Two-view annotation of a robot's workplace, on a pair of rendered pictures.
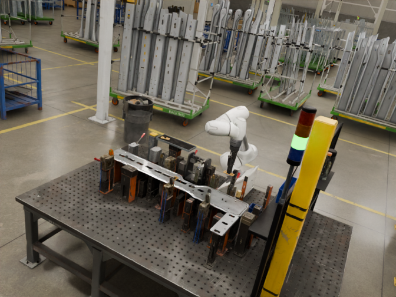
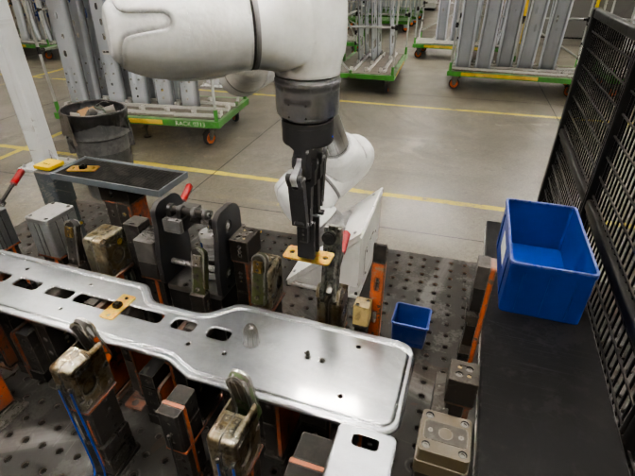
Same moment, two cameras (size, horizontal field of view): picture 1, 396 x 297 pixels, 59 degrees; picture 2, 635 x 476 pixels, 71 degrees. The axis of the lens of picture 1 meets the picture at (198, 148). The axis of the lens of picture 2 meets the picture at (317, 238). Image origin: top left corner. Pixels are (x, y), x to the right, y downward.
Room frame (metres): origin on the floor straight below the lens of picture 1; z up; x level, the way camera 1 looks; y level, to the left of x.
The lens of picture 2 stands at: (1.79, -0.20, 1.68)
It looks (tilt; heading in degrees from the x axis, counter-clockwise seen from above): 32 degrees down; 352
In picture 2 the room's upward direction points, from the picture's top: straight up
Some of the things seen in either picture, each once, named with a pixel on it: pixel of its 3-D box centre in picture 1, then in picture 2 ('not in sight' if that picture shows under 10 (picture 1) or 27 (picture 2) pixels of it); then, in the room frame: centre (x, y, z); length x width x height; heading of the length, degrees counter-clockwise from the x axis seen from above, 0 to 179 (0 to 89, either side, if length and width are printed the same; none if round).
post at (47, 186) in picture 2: (151, 155); (71, 230); (3.15, 0.44, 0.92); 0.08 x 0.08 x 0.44; 63
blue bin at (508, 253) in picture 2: (291, 191); (539, 255); (2.58, -0.82, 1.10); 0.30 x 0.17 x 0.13; 154
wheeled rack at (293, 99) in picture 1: (292, 73); (373, 21); (9.35, -2.09, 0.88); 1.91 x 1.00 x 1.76; 157
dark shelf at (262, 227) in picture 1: (281, 209); (536, 334); (2.41, -0.74, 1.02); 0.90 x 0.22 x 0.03; 153
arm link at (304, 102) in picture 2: (236, 141); (307, 96); (2.42, -0.27, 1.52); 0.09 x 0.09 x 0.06
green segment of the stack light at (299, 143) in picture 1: (299, 141); not in sight; (1.60, -0.48, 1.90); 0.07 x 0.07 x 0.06
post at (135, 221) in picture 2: (177, 175); (150, 280); (2.86, 0.14, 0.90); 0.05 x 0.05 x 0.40; 63
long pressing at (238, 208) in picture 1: (171, 178); (109, 308); (2.63, 0.18, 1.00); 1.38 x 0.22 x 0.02; 63
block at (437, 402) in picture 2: not in sight; (430, 446); (2.29, -0.49, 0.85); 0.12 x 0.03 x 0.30; 153
